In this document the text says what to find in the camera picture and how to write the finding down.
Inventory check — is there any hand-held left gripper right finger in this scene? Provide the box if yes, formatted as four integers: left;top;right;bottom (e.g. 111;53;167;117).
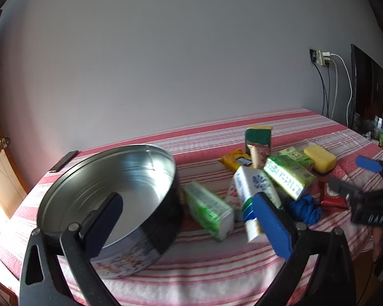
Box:
252;192;358;306

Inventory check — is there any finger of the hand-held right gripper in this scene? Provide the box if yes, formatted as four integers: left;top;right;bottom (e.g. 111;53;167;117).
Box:
355;155;383;180
328;178;371;205

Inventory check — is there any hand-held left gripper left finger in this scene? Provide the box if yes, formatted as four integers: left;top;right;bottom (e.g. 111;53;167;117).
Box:
18;192;125;306

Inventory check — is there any red sauce sachet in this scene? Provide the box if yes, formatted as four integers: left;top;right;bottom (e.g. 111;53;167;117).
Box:
317;180;350;210

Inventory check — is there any yellow green scouring sponge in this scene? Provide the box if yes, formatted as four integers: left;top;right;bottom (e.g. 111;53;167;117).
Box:
245;126;273;147
303;145;337;174

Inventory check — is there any blue cloth bundle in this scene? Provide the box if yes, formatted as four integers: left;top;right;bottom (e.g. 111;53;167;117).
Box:
287;194;323;225

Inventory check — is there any white blue tissue pack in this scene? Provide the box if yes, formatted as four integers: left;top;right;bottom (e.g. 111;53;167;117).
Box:
234;165;284;243

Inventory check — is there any green tea carton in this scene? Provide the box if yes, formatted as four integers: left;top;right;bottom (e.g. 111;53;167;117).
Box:
263;155;318;201

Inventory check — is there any round metal tin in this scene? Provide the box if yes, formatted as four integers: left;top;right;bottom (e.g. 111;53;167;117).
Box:
36;143;185;279

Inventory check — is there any green tissue pack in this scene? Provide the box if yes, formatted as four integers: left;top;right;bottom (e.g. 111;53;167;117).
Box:
183;181;235;242

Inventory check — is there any yellow cracker packet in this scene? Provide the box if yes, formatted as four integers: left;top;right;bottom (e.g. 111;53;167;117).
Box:
219;148;253;170

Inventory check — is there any group of small bottles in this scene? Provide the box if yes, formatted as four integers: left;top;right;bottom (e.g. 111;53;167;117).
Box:
354;113;383;158

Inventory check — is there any green drink carton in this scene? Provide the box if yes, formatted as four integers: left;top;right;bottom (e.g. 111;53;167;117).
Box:
277;147;315;173

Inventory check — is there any beige snack packet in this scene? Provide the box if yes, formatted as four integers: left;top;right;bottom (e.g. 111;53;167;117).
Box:
246;143;272;169

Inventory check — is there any black smartphone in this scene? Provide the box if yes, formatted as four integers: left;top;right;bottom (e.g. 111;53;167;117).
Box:
49;150;79;173

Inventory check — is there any black television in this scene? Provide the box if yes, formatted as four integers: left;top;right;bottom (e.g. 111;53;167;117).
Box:
350;43;383;134

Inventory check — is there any red striped cloth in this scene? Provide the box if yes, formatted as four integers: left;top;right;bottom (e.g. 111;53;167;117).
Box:
0;108;383;306

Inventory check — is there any white charger plug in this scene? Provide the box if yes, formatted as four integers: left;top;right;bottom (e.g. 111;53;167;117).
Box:
319;50;333;68

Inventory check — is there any wooden door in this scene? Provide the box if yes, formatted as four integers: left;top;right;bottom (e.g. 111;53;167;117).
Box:
0;9;30;220

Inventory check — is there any white cable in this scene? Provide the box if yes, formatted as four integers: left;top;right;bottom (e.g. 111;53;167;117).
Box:
329;53;353;128
330;60;339;119

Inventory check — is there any black cable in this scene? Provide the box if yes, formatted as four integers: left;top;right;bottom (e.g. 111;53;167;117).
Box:
326;66;332;118
313;64;329;118

